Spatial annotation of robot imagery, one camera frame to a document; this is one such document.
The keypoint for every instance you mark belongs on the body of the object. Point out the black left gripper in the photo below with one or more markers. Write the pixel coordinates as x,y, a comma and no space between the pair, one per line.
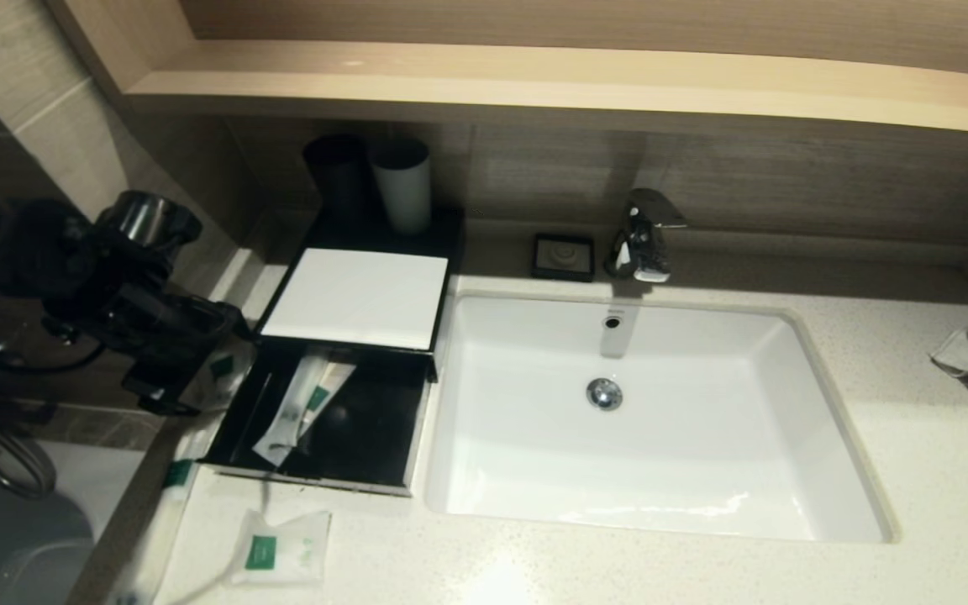
160,332

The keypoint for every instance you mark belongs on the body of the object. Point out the small sachet with green label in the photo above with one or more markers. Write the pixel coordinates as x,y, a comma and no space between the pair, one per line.
222,370

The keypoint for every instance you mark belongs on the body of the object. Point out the clear tube packet green label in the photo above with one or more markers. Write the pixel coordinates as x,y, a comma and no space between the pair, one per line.
289,420

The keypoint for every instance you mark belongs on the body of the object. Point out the black glossy box drawer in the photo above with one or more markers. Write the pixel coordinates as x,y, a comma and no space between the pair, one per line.
366,437

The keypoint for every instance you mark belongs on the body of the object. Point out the black plastic cup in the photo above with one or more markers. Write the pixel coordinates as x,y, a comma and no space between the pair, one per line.
334,181

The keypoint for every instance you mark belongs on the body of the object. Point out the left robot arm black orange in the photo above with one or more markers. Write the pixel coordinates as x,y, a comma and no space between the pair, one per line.
30,252

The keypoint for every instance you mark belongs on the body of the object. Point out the black tray with white liner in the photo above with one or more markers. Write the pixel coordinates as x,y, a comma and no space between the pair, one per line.
358,294

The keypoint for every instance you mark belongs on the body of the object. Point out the white paper packet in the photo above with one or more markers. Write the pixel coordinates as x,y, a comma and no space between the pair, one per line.
333,385

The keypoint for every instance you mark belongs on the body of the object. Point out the long clear toothbrush packet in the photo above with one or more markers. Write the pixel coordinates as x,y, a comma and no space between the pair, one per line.
171,487

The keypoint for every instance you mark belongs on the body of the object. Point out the grey plastic cup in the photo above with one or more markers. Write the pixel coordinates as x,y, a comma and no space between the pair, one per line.
404,197

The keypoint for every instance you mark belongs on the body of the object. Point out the flat sachet with green label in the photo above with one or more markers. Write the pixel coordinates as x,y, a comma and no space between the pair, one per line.
278,550

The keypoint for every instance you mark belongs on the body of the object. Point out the black square soap dish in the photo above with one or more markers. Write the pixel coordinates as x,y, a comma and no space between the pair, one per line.
564,256

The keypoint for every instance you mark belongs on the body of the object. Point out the chrome sink drain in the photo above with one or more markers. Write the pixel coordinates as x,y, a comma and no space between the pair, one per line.
604,395

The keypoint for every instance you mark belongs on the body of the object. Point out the chrome sink faucet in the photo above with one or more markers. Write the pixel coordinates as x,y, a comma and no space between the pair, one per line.
644,244

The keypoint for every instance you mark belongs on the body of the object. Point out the white ceramic sink basin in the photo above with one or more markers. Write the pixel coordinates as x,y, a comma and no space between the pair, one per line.
702,437

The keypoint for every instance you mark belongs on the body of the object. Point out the light wooden wall shelf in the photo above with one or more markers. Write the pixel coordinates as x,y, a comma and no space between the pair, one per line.
534,84

